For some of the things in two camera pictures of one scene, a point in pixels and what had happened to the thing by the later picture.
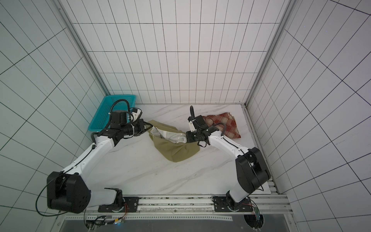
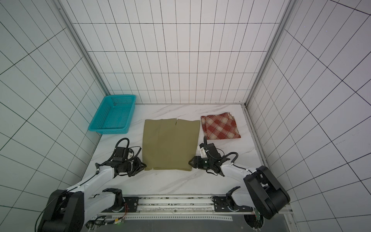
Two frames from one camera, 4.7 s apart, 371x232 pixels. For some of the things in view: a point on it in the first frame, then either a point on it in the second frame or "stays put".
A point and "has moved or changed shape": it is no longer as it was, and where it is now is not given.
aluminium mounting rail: x=193 y=206 stays put
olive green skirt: x=173 y=142 has moved or changed shape
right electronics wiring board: x=255 y=221 stays put
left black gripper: x=141 y=123 → x=138 y=167
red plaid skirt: x=225 y=123 stays put
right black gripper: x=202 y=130 → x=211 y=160
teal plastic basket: x=100 y=120 stays put
